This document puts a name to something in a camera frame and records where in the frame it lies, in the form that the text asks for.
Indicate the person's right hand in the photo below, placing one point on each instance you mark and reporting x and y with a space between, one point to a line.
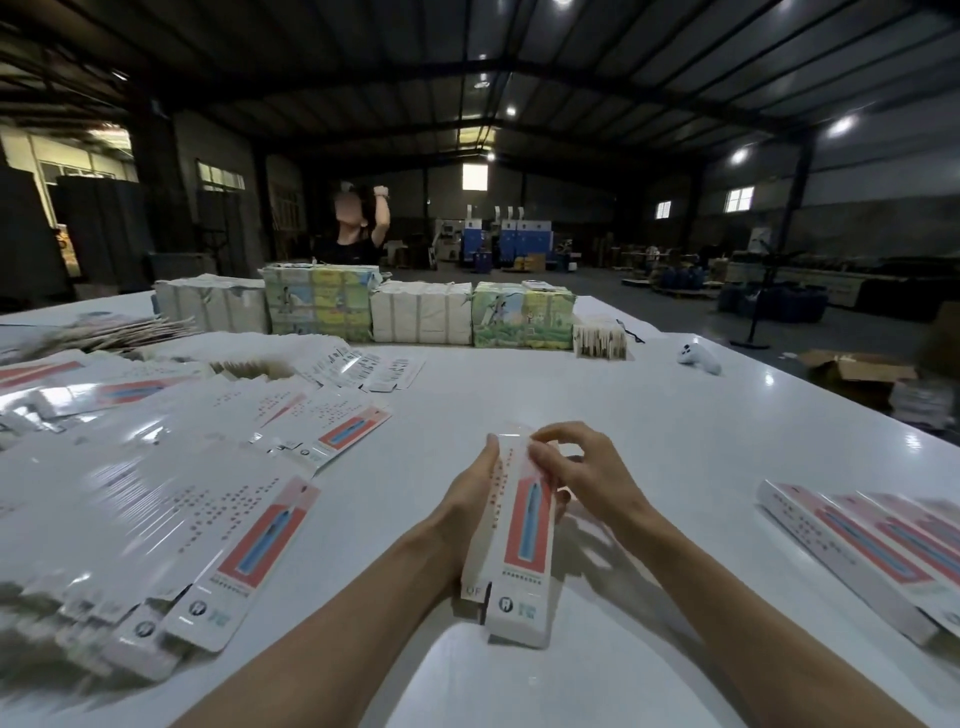
597 473

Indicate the person's left hand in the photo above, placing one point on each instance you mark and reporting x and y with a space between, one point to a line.
458 518

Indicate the toothbrush carton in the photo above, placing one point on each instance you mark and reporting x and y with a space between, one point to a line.
518 578

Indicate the pile of carton blanks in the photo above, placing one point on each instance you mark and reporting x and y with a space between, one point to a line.
150 488

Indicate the person's left forearm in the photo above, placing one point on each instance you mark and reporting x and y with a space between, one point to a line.
330 645

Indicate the person's right forearm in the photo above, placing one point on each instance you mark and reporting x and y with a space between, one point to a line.
773 638

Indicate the small beige card stack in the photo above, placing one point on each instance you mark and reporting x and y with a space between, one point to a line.
600 341

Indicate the small black tool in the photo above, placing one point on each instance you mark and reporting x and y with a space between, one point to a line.
630 330

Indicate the small white object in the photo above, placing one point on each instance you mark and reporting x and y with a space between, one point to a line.
698 359

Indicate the green printed carton bundle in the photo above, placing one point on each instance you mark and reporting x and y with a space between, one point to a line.
522 317

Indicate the row of white cartons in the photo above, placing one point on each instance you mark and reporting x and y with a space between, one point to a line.
422 314
210 305

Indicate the blue machine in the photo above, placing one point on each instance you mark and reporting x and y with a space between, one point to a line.
525 243

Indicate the black floor stand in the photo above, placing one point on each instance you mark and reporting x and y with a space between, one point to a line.
768 300

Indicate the blue bins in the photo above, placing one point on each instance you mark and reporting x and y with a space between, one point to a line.
773 303

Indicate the green yellow carton bundle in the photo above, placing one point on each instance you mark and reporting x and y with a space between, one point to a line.
320 305

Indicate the open cardboard box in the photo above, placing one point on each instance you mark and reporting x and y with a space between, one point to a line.
858 378

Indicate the square bright window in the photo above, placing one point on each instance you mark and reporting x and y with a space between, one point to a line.
474 177

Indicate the white plastic bags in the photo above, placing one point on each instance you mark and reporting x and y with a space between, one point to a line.
923 402

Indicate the tall cardboard box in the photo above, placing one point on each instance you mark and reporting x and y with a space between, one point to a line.
945 339

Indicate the grey crate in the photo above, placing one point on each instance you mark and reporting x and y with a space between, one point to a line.
182 264

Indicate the pile of grey flat sheets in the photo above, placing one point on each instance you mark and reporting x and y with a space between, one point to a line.
90 335

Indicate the dark grey cabinet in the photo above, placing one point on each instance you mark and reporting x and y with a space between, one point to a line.
102 237

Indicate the small wall window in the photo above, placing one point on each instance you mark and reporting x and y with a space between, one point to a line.
663 209

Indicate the double wall window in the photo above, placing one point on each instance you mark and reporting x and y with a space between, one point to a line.
740 198

